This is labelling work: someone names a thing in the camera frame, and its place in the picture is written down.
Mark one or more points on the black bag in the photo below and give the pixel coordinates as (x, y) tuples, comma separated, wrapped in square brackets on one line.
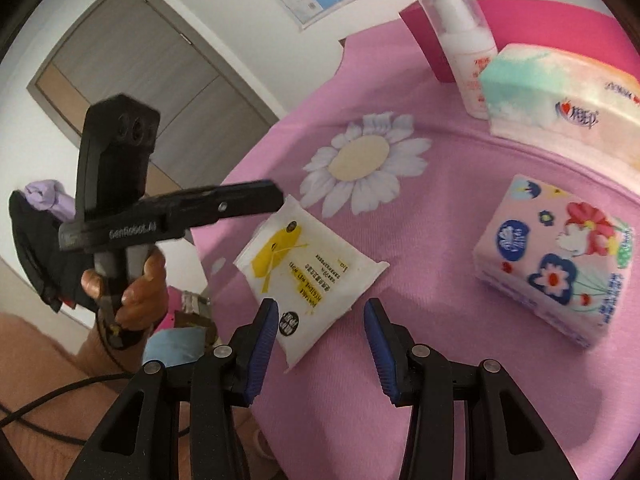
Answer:
[(35, 245)]

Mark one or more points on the white yellow packet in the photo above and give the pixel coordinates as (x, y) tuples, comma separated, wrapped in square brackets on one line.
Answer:
[(310, 270)]

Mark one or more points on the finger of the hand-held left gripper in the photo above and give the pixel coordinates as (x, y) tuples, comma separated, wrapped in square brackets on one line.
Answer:
[(250, 205), (240, 186)]

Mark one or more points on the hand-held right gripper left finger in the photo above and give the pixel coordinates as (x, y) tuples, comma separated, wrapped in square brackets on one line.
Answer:
[(262, 350)]

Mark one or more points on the light blue packet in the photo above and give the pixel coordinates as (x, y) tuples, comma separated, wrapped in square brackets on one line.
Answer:
[(170, 347)]

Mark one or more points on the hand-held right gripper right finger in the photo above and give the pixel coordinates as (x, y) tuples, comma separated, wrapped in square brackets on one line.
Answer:
[(377, 355)]

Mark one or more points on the person's left hand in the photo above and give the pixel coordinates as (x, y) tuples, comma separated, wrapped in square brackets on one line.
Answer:
[(145, 300)]

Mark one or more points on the purple cloth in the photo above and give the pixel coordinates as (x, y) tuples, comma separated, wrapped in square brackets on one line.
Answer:
[(47, 195)]

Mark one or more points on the pink printed blanket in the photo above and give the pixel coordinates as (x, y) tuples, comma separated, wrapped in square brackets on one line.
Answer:
[(425, 260)]

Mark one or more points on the floral pink tissue pack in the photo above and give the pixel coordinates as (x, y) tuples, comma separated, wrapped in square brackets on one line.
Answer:
[(550, 260)]

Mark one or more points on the white pump bottle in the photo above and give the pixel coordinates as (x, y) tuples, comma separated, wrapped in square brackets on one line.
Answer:
[(465, 50)]

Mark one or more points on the brown box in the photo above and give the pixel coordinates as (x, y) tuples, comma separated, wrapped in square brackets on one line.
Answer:
[(192, 317)]

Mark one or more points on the person's left forearm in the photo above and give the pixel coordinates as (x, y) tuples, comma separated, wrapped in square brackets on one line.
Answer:
[(40, 360)]

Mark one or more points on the pastel rainbow tissue pack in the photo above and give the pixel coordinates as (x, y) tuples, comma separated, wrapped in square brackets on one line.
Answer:
[(550, 90)]

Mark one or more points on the grey brown door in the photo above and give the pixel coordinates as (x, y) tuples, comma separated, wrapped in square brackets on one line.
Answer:
[(150, 60)]

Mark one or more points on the pink storage box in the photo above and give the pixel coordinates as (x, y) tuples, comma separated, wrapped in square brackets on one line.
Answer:
[(575, 35)]

